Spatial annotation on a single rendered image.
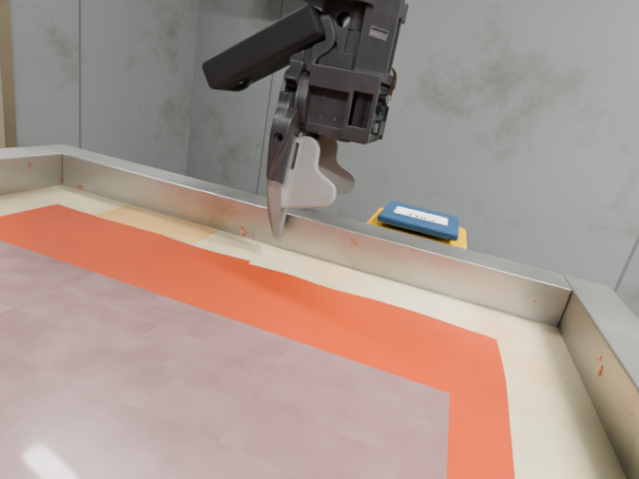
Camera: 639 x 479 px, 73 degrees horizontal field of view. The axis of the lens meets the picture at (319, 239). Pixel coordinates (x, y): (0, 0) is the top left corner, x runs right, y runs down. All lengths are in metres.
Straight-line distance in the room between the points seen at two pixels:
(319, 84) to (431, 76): 2.40
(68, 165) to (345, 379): 0.39
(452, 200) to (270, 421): 2.52
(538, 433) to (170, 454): 0.18
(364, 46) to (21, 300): 0.30
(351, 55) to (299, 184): 0.11
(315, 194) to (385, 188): 2.47
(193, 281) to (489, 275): 0.24
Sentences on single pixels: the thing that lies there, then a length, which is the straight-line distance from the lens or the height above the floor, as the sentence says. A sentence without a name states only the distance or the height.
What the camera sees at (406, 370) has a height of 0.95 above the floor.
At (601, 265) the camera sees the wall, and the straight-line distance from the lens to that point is 2.65.
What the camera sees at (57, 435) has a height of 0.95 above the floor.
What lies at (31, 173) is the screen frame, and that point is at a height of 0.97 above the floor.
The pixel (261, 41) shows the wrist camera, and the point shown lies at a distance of 0.39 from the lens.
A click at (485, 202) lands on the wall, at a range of 2.65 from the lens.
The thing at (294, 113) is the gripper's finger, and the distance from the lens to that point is 0.36.
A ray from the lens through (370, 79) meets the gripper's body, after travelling 0.35.
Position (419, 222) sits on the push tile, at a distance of 0.55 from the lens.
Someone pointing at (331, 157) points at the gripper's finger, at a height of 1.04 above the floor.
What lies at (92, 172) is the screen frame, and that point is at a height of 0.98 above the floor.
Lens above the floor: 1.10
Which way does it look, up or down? 19 degrees down
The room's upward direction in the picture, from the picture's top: 11 degrees clockwise
